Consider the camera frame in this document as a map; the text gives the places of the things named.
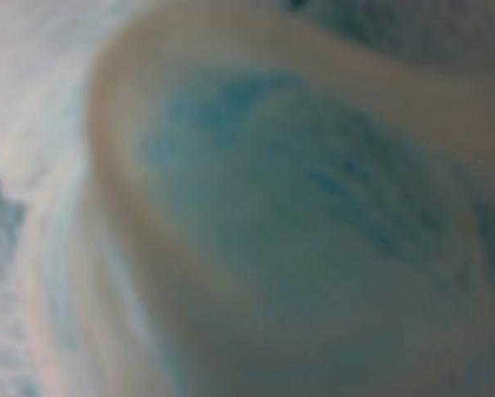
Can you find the light blue mesh bath sponge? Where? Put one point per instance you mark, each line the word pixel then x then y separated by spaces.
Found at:
pixel 247 198

